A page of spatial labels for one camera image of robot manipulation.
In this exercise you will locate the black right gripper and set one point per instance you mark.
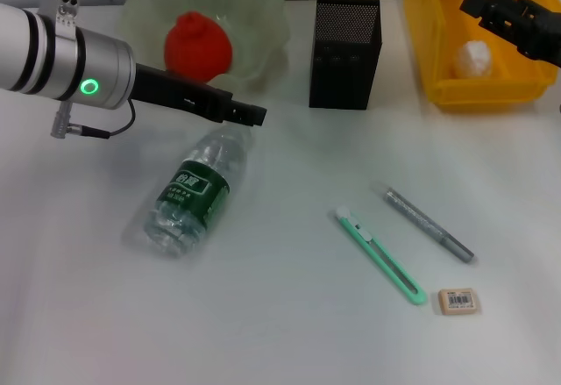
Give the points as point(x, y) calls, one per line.
point(543, 36)

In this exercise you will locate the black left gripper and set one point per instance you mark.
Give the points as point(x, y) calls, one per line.
point(184, 95)

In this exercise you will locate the white paper ball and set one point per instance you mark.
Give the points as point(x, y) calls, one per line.
point(473, 60)

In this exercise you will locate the red-orange fruit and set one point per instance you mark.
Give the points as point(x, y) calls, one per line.
point(197, 47)

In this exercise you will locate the clear water bottle green label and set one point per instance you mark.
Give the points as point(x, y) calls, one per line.
point(197, 183)

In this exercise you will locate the green utility knife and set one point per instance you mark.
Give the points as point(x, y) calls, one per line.
point(381, 258)

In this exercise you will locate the beige eraser with barcode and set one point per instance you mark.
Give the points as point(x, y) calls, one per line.
point(458, 301)

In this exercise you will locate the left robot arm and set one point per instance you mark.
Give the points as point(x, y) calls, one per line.
point(44, 52)

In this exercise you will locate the translucent green fruit bowl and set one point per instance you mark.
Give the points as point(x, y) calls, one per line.
point(258, 30)

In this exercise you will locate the black mesh pen holder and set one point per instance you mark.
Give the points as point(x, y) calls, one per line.
point(344, 69)

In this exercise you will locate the grey marker pen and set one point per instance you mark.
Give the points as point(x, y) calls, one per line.
point(427, 223)

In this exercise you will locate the yellow plastic bin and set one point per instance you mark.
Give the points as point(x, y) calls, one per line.
point(482, 91)

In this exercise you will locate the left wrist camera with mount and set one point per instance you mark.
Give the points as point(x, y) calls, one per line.
point(66, 8)

